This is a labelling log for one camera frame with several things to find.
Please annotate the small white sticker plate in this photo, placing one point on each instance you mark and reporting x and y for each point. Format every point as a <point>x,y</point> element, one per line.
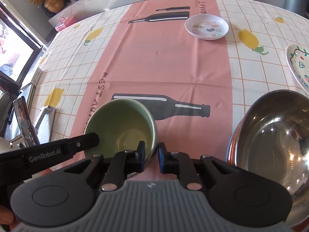
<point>206,27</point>

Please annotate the right hand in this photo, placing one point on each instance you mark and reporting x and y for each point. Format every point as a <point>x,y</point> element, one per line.
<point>7,218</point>

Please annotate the steel bowl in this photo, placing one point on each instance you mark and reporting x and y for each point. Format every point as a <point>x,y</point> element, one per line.
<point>272,141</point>

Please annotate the pink checkered tablecloth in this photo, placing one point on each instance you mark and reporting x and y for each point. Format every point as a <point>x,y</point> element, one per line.
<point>144,48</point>

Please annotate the red box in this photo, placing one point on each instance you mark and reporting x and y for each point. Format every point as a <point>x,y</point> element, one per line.
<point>65,23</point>

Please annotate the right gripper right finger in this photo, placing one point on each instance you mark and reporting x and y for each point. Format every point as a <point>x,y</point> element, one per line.
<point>194,174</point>

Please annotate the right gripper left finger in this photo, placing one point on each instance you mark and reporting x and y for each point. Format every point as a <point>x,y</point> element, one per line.
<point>109,174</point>

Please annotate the green ceramic bowl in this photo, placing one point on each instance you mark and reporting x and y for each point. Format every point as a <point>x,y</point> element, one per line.
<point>121,124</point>

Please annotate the brown round vase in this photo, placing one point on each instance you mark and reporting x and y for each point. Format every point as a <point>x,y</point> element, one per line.
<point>54,6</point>

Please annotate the phone on stand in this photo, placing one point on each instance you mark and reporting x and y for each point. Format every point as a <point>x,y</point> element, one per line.
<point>24,122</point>

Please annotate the white painted oval plate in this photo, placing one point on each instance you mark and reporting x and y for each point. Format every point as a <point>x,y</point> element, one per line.
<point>297,57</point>

